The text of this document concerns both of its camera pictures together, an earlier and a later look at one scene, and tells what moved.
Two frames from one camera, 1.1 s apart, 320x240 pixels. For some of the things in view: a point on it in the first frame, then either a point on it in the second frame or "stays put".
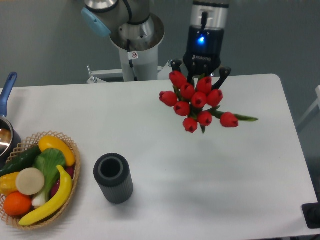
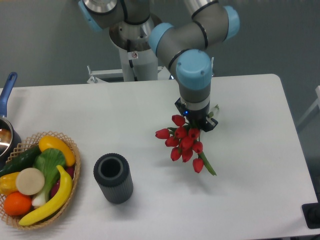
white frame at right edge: [317, 102] stays put
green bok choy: [49, 161] stays put
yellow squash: [51, 142] stays put
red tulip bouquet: [199, 101] to [184, 140]
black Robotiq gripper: [204, 49] to [197, 117]
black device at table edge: [311, 214] stays put
